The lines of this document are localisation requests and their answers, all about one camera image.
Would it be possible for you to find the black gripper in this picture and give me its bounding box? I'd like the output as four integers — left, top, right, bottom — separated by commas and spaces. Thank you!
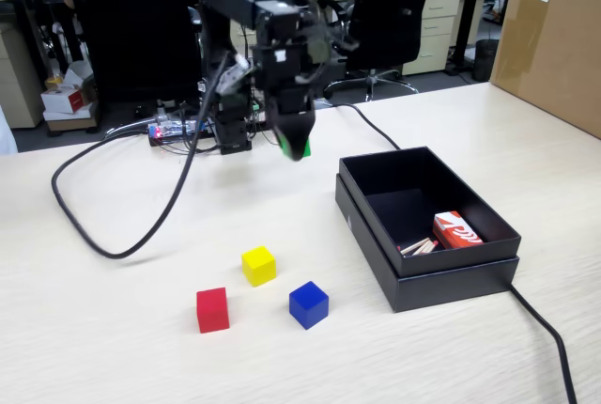
253, 41, 317, 163

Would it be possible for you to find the green cube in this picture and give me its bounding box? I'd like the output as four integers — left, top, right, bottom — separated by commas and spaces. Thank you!
280, 136, 314, 161

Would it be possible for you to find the yellow cube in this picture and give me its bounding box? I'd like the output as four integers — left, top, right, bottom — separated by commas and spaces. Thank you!
240, 245, 277, 287

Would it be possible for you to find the blue cube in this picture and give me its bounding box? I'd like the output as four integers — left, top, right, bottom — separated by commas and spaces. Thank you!
288, 280, 330, 331

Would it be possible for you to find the red cube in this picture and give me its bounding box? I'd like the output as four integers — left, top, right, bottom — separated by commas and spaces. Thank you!
195, 287, 231, 334

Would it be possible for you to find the beige drawer cabinet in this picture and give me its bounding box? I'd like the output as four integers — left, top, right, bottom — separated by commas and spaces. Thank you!
228, 18, 258, 67

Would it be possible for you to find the black cardboard box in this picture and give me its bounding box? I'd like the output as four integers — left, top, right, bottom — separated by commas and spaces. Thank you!
338, 145, 523, 278

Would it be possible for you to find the robot controller board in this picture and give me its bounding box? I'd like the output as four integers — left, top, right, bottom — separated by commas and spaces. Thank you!
147, 115, 215, 146

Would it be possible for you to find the black office chair chrome base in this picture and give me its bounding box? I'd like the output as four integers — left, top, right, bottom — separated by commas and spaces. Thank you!
316, 0, 440, 101

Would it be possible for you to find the wooden matchstick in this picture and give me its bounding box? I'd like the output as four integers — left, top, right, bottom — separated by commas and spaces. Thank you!
397, 237, 432, 253
408, 241, 440, 257
402, 240, 437, 256

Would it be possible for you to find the white drawer cabinet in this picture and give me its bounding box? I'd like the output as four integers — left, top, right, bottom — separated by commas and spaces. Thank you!
402, 0, 462, 77

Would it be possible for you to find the black high-back office chair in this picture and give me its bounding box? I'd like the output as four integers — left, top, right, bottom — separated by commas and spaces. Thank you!
60, 0, 204, 105

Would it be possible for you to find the orange white matchbox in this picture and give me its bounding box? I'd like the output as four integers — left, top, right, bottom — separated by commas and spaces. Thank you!
432, 210, 485, 250

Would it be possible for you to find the black mesh trash can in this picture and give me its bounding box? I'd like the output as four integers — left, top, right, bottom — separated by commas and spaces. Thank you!
472, 39, 501, 83

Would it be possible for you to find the open white cardboard box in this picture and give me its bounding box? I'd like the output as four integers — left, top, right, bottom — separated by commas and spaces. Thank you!
60, 59, 96, 95

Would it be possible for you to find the flat brown cardboard box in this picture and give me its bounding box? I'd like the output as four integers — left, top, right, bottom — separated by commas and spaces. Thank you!
44, 111, 100, 133

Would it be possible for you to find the white red small box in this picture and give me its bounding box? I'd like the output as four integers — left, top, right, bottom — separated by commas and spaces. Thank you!
40, 85, 98, 117

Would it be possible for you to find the black open box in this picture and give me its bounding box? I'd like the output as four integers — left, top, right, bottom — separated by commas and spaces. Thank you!
334, 173, 521, 314

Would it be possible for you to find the beige side cabinet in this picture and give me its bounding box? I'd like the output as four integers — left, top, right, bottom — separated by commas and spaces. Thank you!
0, 22, 46, 130

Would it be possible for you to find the white garment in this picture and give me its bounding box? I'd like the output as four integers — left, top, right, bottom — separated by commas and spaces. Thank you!
0, 106, 20, 155

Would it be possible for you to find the large brown cardboard box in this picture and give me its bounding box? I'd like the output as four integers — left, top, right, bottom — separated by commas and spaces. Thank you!
488, 0, 601, 140

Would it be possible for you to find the small wrist camera board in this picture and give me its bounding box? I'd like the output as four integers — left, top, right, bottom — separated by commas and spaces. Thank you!
216, 61, 251, 97

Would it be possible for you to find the thick black camera cable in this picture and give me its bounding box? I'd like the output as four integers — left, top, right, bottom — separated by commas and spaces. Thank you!
51, 59, 237, 261

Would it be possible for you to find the thick black table cable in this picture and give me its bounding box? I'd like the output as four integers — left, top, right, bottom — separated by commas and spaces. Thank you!
323, 102, 578, 404

